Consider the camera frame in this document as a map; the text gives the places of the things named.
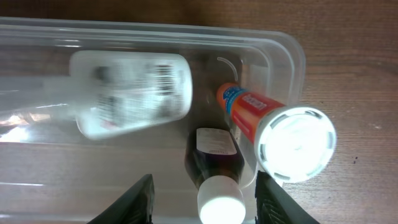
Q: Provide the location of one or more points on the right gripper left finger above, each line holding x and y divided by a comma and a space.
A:
135, 206

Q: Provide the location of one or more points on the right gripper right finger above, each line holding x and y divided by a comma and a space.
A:
275, 205

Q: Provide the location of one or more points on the orange tube white cap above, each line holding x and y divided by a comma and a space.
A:
291, 143

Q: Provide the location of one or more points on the dark bottle white cap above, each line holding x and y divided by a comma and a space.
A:
215, 165

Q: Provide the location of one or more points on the white spray bottle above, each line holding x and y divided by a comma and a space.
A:
107, 93

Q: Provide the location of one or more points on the clear plastic container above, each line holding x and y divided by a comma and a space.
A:
51, 173

